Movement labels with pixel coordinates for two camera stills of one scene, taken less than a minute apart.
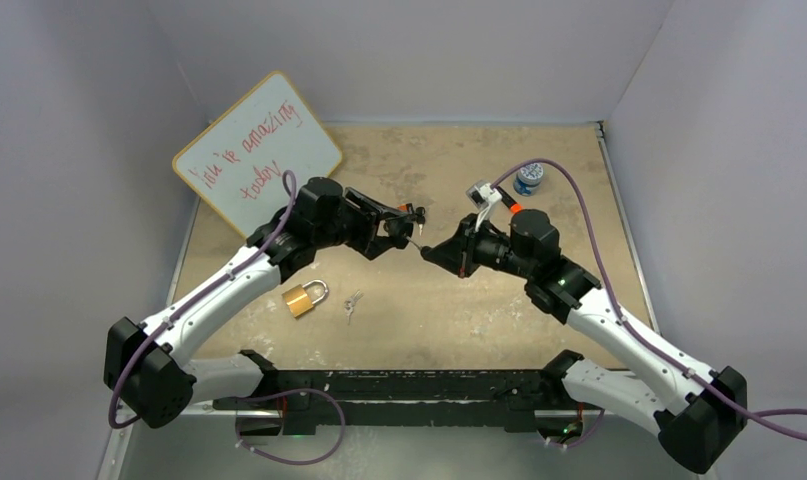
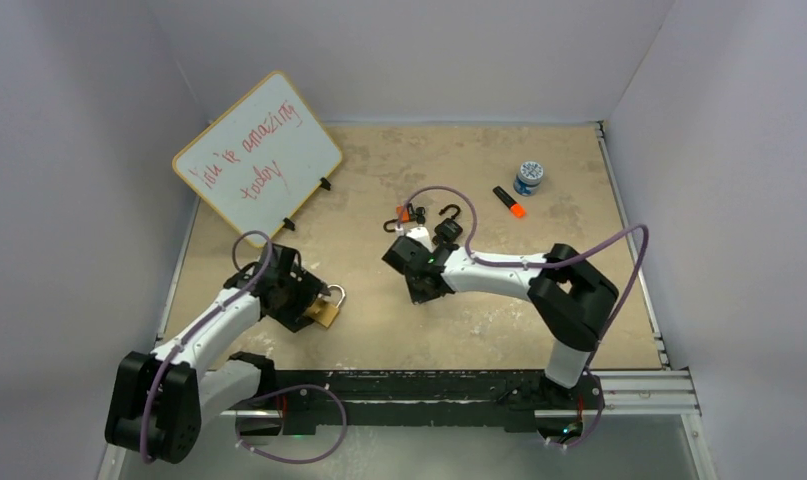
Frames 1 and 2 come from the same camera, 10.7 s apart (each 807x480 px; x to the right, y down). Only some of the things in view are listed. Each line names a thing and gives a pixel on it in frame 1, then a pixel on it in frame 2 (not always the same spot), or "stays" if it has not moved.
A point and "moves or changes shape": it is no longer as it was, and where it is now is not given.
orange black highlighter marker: (514, 206) stays
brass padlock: (298, 299) moves or changes shape
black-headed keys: (420, 218) stays
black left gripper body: (357, 225) → (300, 291)
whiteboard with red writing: (238, 164) stays
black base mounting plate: (331, 403) stays
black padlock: (399, 229) → (449, 228)
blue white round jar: (528, 179) stays
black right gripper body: (494, 251) → (419, 295)
